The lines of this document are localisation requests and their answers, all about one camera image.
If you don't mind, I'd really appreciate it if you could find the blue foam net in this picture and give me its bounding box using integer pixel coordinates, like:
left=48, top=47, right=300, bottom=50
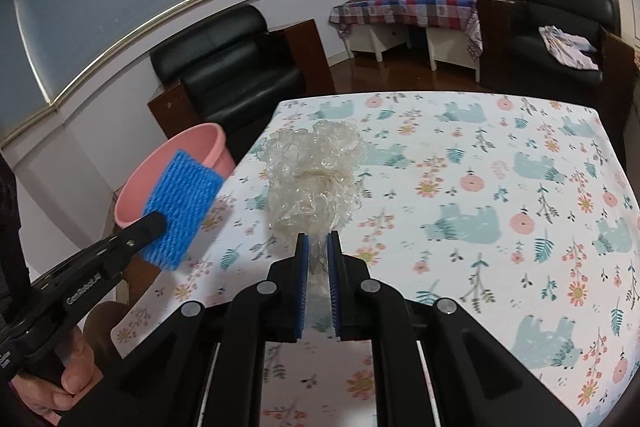
left=141, top=150, right=226, bottom=271

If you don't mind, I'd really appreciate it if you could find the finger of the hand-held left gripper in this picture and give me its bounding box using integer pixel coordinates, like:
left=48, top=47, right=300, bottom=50
left=101, top=211, right=168, bottom=259

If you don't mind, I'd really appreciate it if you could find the floral printed tablecloth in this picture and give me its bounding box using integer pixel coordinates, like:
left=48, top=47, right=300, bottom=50
left=110, top=90, right=640, bottom=427

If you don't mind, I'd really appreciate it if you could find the light patterned cloth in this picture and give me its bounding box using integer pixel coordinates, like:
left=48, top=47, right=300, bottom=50
left=538, top=25, right=600, bottom=72

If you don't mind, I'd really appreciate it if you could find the person's left hand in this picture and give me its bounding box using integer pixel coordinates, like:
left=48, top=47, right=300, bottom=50
left=15, top=326, right=104, bottom=426

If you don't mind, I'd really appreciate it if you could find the pink plastic bucket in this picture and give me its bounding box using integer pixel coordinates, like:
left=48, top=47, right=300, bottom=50
left=114, top=123, right=236, bottom=231

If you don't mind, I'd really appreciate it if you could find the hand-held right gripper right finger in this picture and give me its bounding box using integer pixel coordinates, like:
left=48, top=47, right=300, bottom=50
left=327, top=231, right=584, bottom=427

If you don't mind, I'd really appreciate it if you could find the plaid tablecloth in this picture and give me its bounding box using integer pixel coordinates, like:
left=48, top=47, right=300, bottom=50
left=328, top=0, right=484, bottom=58

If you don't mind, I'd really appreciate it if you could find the black leather armchair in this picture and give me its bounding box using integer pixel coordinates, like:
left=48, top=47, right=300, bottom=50
left=477, top=0, right=640, bottom=106
left=148, top=4, right=336, bottom=140

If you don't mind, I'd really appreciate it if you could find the clear bubble wrap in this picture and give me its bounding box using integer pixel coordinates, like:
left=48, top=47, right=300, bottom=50
left=263, top=119, right=367, bottom=299

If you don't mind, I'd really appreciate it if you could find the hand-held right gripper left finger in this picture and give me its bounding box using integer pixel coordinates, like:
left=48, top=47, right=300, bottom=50
left=102, top=233, right=310, bottom=427

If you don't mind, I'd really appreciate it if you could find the white desk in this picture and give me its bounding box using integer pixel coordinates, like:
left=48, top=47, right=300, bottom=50
left=345, top=24, right=481, bottom=83

